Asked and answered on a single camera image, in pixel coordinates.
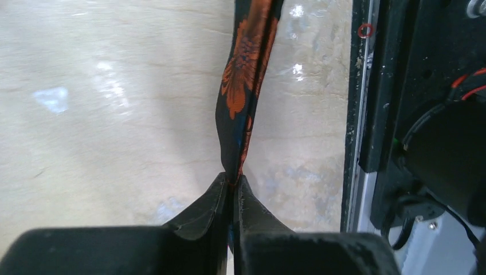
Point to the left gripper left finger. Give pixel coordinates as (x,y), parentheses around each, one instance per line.
(193,242)

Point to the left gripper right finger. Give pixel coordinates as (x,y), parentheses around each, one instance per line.
(264,245)

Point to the dark orange floral tie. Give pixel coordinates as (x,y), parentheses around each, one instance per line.
(254,32)

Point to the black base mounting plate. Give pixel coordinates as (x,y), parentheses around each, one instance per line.
(415,131)

